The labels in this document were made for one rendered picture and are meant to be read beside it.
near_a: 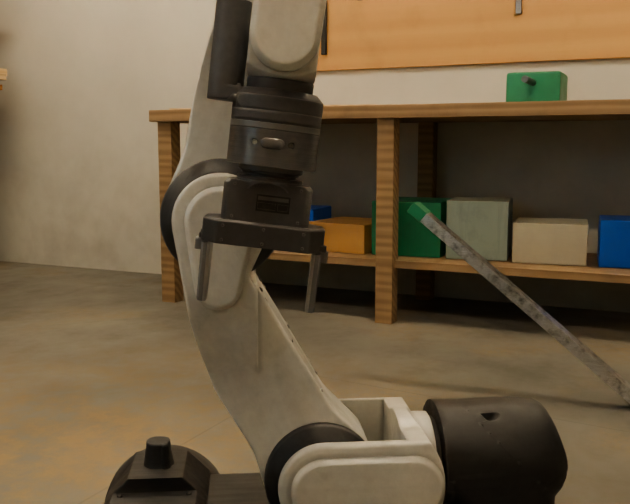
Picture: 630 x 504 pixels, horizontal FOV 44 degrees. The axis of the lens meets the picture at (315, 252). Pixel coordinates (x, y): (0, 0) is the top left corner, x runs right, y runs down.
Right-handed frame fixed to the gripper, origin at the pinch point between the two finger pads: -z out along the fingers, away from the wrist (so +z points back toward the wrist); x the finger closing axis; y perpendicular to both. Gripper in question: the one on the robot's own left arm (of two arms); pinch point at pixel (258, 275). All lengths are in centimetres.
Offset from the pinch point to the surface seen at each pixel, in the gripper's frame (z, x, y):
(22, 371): -66, 73, -161
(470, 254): -11, -55, -138
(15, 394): -65, 68, -138
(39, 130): 4, 144, -385
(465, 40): 68, -72, -272
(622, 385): -39, -96, -121
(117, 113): 19, 95, -360
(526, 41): 69, -95, -261
